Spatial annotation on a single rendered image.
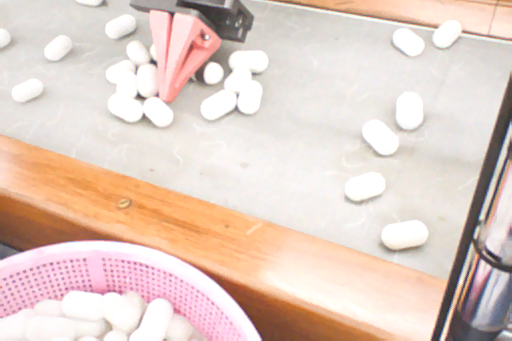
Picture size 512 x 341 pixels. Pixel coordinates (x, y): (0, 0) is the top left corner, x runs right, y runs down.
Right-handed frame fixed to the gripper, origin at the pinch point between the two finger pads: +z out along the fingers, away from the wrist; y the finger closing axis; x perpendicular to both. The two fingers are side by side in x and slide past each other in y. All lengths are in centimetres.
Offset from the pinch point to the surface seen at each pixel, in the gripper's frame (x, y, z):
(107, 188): -8.3, 1.8, 9.3
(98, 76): 2.2, -9.4, -0.2
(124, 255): -11.1, 6.4, 13.1
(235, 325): -11.8, 15.6, 14.6
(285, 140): 1.1, 11.7, 1.6
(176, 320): -9.7, 10.9, 16.3
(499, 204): -24.6, 27.5, 4.0
